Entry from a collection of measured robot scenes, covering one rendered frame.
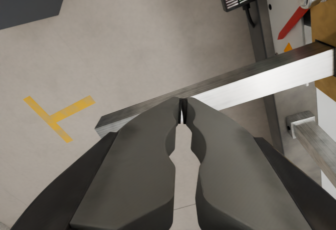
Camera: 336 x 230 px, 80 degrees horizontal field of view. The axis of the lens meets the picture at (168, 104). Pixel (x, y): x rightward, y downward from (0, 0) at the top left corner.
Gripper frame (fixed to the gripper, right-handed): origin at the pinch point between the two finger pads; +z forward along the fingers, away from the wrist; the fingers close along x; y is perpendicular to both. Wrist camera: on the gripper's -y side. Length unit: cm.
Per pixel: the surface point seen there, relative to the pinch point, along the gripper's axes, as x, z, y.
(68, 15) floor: -54, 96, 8
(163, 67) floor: -7, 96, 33
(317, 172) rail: 36, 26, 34
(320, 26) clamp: 14.1, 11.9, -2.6
